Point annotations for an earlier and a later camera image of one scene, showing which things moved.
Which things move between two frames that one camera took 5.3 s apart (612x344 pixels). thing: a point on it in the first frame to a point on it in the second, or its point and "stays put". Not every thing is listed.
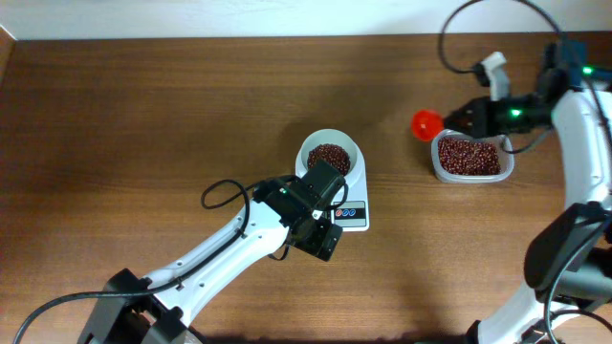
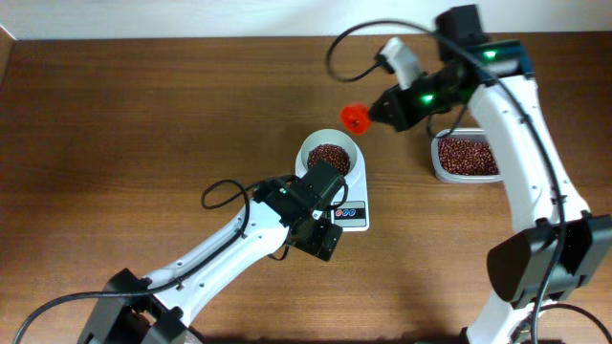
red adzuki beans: [456, 155] stays put
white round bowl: [328, 137] stays put
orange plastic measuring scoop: [426, 123] to [355, 118]
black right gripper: [476, 117] to [391, 108]
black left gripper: [316, 240] stays put
